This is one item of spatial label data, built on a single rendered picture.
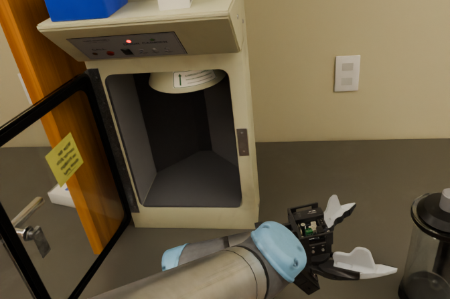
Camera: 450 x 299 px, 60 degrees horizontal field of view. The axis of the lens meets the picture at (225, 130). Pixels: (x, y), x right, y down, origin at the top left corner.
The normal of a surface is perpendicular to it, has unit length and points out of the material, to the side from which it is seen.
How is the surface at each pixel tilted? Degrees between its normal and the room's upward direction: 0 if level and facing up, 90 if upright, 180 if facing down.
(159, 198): 0
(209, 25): 135
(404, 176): 0
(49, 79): 90
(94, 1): 90
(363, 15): 90
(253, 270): 50
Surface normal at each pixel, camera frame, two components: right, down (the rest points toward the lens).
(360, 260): -0.42, 0.53
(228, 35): -0.01, 0.97
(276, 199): -0.11, -0.85
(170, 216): -0.12, 0.52
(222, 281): 0.69, -0.57
